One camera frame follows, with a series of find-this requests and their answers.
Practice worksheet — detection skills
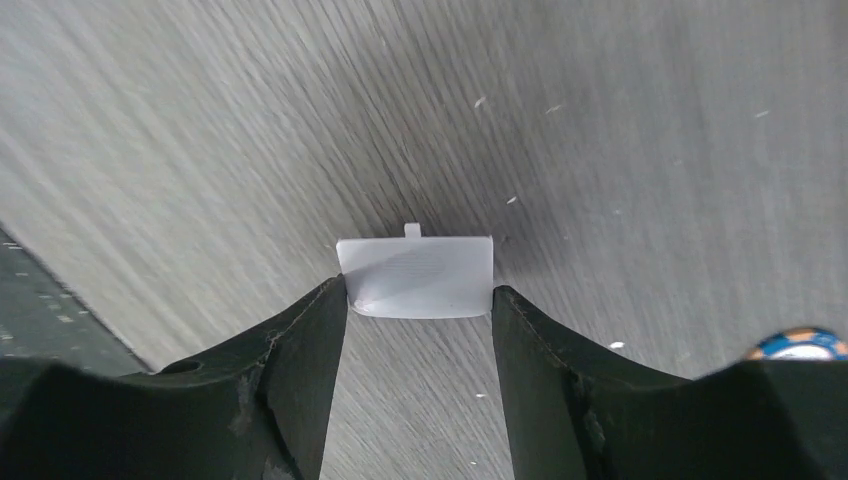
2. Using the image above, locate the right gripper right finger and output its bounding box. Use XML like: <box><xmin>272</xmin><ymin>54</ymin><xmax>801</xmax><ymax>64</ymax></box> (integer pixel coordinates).
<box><xmin>492</xmin><ymin>286</ymin><xmax>847</xmax><ymax>479</ymax></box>

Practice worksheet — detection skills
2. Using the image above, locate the small white battery lid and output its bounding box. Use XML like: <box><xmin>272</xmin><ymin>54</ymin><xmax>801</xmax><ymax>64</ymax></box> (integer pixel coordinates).
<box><xmin>336</xmin><ymin>223</ymin><xmax>494</xmax><ymax>320</ymax></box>

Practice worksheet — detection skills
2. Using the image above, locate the poker chip left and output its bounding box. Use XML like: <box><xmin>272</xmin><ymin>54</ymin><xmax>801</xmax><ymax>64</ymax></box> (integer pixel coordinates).
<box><xmin>744</xmin><ymin>327</ymin><xmax>847</xmax><ymax>361</ymax></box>

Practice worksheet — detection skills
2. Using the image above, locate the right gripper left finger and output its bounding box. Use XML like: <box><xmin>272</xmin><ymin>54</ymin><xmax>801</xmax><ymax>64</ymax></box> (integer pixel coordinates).
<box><xmin>1</xmin><ymin>277</ymin><xmax>347</xmax><ymax>479</ymax></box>

